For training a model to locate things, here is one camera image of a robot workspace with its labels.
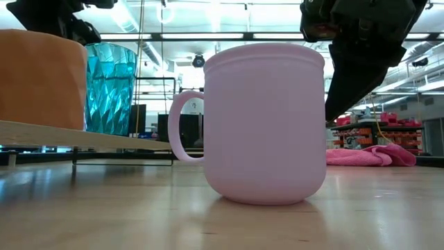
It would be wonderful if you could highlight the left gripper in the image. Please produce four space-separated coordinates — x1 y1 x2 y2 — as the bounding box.
6 0 101 46

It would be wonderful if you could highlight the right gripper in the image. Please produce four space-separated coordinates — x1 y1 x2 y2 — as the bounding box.
325 0 428 122

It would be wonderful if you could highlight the teal faceted plastic tumbler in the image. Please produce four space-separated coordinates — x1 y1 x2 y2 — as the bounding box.
85 42 139 136

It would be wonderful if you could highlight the orange mug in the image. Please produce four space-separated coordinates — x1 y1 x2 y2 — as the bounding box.
0 28 88 131

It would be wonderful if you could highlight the pale pink mug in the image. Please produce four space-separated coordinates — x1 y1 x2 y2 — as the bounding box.
167 42 327 206

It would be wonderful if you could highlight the rack with red bins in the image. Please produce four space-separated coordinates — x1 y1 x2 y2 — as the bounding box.
329 111 425 156

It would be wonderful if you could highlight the pink microfibre cloth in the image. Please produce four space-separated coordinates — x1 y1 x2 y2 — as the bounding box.
325 142 417 167

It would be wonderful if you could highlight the black monitor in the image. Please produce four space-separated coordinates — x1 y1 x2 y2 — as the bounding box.
157 113 205 143
128 103 147 135

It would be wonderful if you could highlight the black rig beam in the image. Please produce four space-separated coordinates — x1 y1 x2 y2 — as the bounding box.
99 32 444 42

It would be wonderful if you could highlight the yellow hanging cable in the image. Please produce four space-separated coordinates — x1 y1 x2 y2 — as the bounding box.
370 97 393 144
134 0 146 137

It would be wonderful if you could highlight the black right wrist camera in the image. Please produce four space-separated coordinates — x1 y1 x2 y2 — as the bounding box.
300 0 336 43

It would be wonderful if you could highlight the wooden shelf with black frame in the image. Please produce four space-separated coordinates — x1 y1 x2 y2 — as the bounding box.
0 76 177 167

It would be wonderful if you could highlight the black round rig camera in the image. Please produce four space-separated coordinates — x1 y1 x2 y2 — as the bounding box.
191 53 206 69

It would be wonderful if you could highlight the black metal table frame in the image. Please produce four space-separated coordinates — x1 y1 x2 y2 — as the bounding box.
0 149 205 166

